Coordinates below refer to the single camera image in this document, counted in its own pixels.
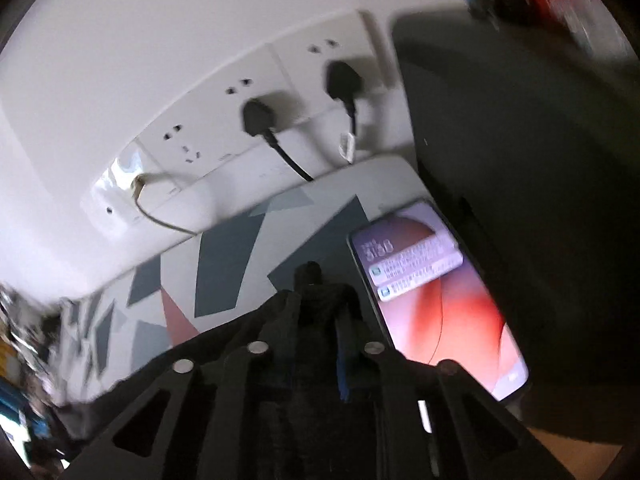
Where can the white wall socket panel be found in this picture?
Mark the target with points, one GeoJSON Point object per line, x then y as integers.
{"type": "Point", "coordinates": [210, 105]}

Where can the smartphone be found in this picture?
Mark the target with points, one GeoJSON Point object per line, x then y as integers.
{"type": "Point", "coordinates": [440, 310]}

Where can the black side cabinet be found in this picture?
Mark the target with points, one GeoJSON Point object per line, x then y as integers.
{"type": "Point", "coordinates": [525, 185]}

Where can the geometric patterned ironing board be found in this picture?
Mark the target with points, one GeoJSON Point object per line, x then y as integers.
{"type": "Point", "coordinates": [225, 255]}

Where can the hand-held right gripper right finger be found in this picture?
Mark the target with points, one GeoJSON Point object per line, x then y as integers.
{"type": "Point", "coordinates": [343, 365]}

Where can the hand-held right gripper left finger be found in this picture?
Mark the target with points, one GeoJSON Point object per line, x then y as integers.
{"type": "Point", "coordinates": [280, 330]}

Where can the black power plug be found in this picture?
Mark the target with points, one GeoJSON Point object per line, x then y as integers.
{"type": "Point", "coordinates": [342, 80]}
{"type": "Point", "coordinates": [257, 115]}

